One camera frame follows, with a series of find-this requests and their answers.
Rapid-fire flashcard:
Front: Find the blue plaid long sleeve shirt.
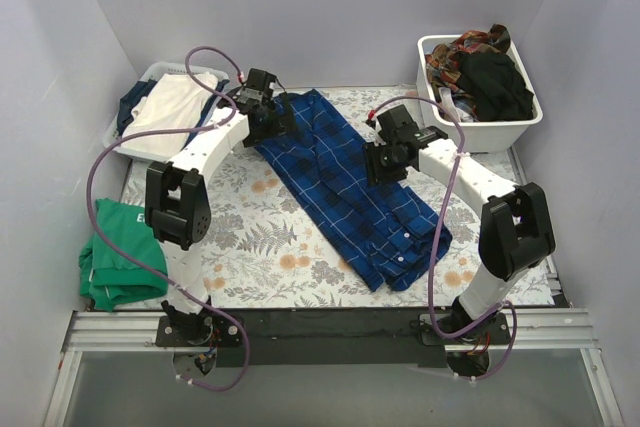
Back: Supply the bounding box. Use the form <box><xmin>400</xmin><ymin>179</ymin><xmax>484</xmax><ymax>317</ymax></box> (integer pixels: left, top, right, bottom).
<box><xmin>256</xmin><ymin>90</ymin><xmax>452</xmax><ymax>291</ymax></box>

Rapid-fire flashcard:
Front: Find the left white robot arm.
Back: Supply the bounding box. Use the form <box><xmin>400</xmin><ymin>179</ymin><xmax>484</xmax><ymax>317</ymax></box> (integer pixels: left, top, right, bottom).
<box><xmin>145</xmin><ymin>68</ymin><xmax>297</xmax><ymax>347</ymax></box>

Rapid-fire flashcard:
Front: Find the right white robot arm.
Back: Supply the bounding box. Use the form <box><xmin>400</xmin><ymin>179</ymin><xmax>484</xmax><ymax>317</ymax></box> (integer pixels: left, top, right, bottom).
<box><xmin>364</xmin><ymin>105</ymin><xmax>556</xmax><ymax>345</ymax></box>

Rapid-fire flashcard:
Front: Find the white crumpled garment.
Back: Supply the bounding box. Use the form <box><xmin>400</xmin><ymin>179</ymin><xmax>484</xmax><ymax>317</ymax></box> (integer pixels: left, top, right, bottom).
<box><xmin>438</xmin><ymin>87</ymin><xmax>477</xmax><ymax>123</ymax></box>

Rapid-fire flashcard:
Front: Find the brown plaid crumpled shirt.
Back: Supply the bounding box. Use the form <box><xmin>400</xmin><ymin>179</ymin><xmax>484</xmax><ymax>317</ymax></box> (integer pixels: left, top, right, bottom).
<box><xmin>425</xmin><ymin>24</ymin><xmax>511</xmax><ymax>99</ymax></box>

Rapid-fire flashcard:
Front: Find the white plastic bin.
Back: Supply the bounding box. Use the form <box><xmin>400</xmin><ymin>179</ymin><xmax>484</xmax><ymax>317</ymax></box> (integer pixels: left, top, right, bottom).
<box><xmin>416</xmin><ymin>34</ymin><xmax>543</xmax><ymax>153</ymax></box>

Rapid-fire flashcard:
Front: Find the folded white shirt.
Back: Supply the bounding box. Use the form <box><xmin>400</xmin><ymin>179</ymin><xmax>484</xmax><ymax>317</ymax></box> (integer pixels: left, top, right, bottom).
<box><xmin>123</xmin><ymin>74</ymin><xmax>213</xmax><ymax>158</ymax></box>

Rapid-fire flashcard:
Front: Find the black crumpled shirt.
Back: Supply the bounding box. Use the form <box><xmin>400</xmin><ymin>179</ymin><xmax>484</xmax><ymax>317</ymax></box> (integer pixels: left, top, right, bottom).
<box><xmin>456</xmin><ymin>51</ymin><xmax>533</xmax><ymax>122</ymax></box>

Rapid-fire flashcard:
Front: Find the floral patterned table mat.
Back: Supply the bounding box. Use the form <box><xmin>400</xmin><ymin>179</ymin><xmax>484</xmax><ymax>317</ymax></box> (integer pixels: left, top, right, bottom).
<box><xmin>121</xmin><ymin>88</ymin><xmax>556</xmax><ymax>309</ymax></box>

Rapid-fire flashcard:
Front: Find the folded navy shirt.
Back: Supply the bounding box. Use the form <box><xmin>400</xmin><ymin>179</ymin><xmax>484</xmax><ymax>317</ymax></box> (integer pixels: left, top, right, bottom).
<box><xmin>116</xmin><ymin>72</ymin><xmax>228</xmax><ymax>137</ymax></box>

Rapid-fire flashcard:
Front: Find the white slotted laundry basket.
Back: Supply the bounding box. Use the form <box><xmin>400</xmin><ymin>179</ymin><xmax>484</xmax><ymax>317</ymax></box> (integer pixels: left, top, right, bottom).
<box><xmin>103</xmin><ymin>62</ymin><xmax>230</xmax><ymax>147</ymax></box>

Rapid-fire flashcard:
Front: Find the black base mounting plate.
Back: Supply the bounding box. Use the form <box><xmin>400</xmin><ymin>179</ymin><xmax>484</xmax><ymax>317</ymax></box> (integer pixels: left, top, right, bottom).
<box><xmin>155</xmin><ymin>308</ymin><xmax>511</xmax><ymax>368</ymax></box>

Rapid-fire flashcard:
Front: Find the folded green shirt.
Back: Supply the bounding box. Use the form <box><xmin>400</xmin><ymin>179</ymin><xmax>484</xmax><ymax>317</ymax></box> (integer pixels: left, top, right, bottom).
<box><xmin>78</xmin><ymin>199</ymin><xmax>168</xmax><ymax>311</ymax></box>

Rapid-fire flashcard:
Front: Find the aluminium rail frame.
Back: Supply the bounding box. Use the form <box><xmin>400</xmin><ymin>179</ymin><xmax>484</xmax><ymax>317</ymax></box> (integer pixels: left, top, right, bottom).
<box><xmin>41</xmin><ymin>146</ymin><xmax>626</xmax><ymax>427</ymax></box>

